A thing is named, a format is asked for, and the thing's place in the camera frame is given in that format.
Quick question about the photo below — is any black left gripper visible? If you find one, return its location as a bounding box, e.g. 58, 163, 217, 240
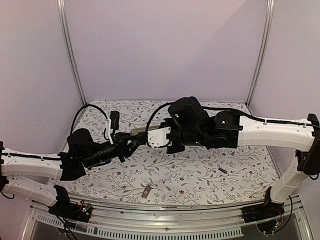
82, 132, 143, 169

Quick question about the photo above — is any white remote control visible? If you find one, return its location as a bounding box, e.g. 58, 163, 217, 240
130, 125, 160, 141

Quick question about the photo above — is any grey battery compartment cover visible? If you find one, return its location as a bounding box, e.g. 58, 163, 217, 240
141, 185, 152, 199

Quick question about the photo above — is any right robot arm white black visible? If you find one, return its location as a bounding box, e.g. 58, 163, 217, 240
147, 96, 320, 218

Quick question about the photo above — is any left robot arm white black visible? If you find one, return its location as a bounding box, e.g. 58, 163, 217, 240
0, 128, 147, 217

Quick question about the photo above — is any black battery front right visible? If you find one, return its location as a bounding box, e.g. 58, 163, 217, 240
218, 167, 228, 174

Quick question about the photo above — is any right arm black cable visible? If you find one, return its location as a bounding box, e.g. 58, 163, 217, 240
145, 101, 176, 146

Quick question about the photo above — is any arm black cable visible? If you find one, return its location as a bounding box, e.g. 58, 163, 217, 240
145, 101, 176, 146
70, 104, 111, 136

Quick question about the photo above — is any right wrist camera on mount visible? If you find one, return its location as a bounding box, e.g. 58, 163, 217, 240
139, 127, 171, 148

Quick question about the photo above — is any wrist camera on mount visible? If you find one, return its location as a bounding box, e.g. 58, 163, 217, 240
104, 110, 120, 145
139, 127, 171, 148

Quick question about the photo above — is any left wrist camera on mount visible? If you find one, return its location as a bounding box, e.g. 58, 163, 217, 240
104, 110, 120, 145

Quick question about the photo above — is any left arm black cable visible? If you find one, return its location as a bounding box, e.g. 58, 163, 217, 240
70, 104, 111, 136

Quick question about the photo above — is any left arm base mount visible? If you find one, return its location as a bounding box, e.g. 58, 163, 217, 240
48, 185, 92, 223

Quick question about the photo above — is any front aluminium rail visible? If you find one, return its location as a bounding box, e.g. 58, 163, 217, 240
29, 192, 305, 232

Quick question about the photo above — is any white slotted cable duct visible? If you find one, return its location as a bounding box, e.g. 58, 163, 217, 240
34, 212, 245, 239

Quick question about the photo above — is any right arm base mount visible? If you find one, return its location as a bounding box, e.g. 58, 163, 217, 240
241, 186, 285, 223

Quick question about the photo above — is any left aluminium frame post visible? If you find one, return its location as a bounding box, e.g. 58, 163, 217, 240
56, 0, 87, 105

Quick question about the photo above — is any aluminium frame post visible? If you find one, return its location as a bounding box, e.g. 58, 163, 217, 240
245, 0, 275, 109
56, 0, 87, 105

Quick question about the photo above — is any right aluminium frame post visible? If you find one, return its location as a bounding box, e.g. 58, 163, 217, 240
245, 0, 275, 109

